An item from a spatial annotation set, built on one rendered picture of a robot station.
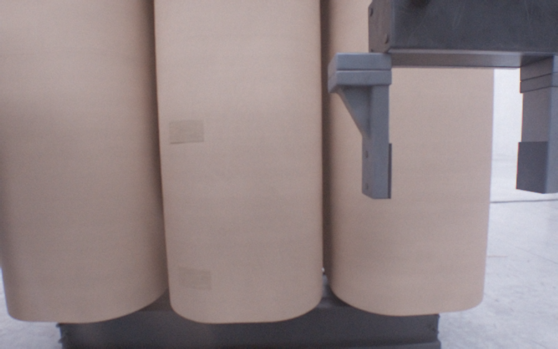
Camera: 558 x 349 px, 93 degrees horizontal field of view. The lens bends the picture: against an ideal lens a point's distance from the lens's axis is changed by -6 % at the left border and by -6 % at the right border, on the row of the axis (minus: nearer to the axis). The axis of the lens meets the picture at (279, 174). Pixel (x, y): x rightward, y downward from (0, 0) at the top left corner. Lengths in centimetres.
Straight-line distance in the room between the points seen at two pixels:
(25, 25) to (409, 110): 85
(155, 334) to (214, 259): 37
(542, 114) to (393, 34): 14
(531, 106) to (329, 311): 72
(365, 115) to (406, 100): 47
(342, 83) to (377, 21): 6
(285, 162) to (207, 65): 26
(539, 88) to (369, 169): 15
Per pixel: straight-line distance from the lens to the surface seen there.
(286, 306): 71
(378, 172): 21
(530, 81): 30
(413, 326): 99
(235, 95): 62
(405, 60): 24
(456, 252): 77
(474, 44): 24
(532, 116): 30
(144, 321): 96
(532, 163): 29
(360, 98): 22
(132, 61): 80
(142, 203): 78
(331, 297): 90
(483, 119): 78
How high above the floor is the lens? 60
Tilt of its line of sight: 5 degrees down
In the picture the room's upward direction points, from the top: 1 degrees counter-clockwise
